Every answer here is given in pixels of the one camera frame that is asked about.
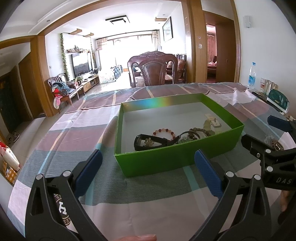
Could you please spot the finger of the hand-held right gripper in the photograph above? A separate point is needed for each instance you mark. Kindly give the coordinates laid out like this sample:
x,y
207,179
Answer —
x,y
254,143
277,122

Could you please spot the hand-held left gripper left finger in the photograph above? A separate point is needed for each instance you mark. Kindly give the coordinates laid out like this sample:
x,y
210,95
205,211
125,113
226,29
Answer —
x,y
89,173

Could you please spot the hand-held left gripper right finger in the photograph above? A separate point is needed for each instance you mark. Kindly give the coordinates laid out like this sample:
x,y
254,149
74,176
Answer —
x,y
208,176

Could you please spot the green cardboard box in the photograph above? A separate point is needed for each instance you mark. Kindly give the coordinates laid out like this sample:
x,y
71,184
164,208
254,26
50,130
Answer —
x,y
161,162

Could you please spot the black wristwatch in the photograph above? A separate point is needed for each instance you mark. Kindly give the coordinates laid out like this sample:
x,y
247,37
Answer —
x,y
138,146

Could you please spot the person's right hand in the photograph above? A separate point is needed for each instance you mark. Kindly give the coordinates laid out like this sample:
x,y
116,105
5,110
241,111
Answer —
x,y
285,201

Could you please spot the person's left hand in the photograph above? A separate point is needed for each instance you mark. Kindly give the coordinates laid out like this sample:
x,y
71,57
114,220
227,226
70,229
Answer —
x,y
138,237

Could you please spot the cluster of small boxes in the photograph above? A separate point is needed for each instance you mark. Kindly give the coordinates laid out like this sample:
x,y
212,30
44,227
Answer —
x,y
268,84

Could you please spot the clear plastic water bottle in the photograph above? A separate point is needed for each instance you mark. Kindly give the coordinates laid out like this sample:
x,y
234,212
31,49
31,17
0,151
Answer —
x,y
251,76

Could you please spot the striped tablecloth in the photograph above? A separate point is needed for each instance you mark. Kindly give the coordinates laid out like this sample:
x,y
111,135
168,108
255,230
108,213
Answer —
x,y
92,120

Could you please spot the paper gift bags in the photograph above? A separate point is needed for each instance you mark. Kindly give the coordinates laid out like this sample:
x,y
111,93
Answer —
x,y
8,162

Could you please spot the wooden armchair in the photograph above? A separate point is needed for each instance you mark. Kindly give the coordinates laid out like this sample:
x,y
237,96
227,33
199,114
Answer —
x,y
69,92

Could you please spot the pair of dark shoes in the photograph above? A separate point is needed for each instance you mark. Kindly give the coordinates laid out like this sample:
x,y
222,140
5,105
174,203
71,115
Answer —
x,y
12,136

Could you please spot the bed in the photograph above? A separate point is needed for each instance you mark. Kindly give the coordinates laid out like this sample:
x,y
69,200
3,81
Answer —
x,y
211,66

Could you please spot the pile of clothes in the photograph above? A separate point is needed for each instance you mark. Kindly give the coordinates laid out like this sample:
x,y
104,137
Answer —
x,y
59,91

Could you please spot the wooden television cabinet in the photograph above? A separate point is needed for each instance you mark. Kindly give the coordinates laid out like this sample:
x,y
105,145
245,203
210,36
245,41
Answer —
x,y
89,83

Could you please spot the pink bedroom curtain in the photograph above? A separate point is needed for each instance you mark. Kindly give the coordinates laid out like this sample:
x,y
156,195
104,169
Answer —
x,y
211,48

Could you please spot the white baby fence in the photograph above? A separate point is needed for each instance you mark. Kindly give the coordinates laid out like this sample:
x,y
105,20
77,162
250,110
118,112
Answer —
x,y
113,74

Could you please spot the wooden sofa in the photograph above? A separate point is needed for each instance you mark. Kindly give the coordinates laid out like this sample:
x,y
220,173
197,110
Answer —
x,y
179,69

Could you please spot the flat screen television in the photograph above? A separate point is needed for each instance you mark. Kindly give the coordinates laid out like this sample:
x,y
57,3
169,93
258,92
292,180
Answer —
x,y
81,64

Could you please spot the carved wooden dining chair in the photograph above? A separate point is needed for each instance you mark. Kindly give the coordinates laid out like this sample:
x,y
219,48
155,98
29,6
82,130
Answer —
x,y
152,69

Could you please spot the green ivy garland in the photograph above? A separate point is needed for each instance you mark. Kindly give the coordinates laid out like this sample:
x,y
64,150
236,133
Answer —
x,y
63,55

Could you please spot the black rectangular ceiling lamp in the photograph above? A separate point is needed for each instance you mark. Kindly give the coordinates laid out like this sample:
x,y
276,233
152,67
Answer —
x,y
116,19

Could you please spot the white wall device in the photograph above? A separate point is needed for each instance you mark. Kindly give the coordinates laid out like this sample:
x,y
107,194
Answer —
x,y
247,21

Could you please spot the framed wall painting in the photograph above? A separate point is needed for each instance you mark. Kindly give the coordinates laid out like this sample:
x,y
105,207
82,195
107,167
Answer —
x,y
167,29

